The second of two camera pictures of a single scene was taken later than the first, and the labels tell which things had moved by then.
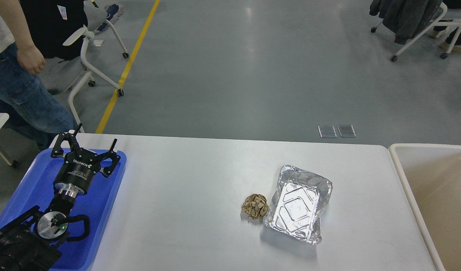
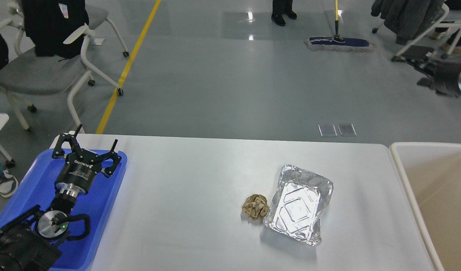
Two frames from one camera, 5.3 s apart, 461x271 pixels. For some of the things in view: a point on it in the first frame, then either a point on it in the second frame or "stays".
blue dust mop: [114, 11] -> [337, 43]
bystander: [15, 89] -> [6, 184]
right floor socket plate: [346, 131] stays
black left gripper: [77, 172] stays
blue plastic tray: [37, 188] stays
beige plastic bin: [438, 176] stays
